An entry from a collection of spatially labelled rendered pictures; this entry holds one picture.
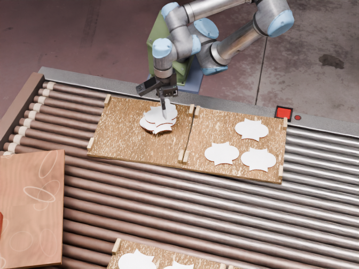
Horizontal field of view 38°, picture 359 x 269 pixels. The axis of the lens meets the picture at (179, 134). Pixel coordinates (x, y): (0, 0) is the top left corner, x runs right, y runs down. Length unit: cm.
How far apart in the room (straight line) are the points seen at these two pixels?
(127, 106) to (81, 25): 214
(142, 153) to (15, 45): 239
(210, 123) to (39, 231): 88
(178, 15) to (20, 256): 107
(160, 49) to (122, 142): 48
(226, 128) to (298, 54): 197
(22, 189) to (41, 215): 15
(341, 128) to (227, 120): 50
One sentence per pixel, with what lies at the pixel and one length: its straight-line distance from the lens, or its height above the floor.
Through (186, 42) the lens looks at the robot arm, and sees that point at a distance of 206.
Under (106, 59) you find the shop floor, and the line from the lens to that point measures 410.
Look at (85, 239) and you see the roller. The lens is 203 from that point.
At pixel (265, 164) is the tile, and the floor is 94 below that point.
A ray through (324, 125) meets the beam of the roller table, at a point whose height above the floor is 91.
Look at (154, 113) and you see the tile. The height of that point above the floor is 98.
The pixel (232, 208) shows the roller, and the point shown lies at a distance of 208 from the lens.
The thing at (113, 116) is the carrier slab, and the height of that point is 94.
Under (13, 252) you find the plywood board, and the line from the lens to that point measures 193.
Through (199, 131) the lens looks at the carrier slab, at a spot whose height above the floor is 94.
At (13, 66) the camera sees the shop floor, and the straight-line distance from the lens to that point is 421.
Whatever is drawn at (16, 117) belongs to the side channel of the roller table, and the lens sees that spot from 245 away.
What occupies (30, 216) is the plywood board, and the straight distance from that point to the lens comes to 199.
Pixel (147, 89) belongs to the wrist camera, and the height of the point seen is 117.
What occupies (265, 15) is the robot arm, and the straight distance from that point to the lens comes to 215.
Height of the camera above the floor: 266
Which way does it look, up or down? 49 degrees down
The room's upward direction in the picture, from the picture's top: 1 degrees counter-clockwise
